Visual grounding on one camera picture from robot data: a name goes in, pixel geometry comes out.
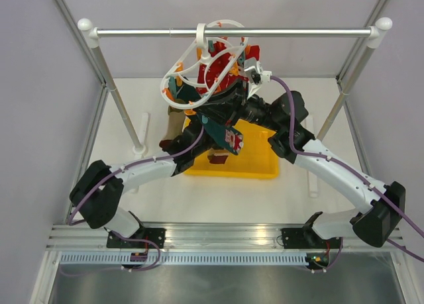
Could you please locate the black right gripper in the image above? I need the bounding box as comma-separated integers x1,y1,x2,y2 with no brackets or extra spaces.
193,77,282,132

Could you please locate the beige striped sock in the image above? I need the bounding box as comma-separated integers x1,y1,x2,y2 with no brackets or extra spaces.
207,148,231,164
159,107,186,150

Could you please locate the dark green sock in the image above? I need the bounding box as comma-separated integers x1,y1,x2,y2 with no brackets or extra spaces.
168,77,201,104
197,114,244,155

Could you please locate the white clip sock hanger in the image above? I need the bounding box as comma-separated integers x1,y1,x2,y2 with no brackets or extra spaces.
160,19,249,111

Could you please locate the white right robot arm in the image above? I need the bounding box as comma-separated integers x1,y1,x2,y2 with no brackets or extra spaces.
189,76,405,248

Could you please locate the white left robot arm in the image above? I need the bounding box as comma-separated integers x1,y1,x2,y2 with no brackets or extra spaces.
68,124,215,248

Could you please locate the red christmas sock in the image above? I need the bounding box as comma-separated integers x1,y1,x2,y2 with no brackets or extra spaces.
197,40,246,94
244,45,260,61

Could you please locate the yellow plastic tray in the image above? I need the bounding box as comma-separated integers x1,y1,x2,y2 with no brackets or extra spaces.
184,121,279,179

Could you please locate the silver clothes rack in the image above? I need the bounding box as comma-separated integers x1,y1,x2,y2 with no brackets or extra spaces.
78,17,393,154

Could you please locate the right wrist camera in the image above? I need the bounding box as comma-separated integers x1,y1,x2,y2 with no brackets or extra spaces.
243,58,272,99

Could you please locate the white slotted cable duct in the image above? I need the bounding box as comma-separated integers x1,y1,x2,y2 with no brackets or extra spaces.
60,251,308,266

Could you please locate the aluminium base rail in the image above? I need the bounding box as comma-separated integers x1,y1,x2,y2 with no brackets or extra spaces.
46,221,405,252

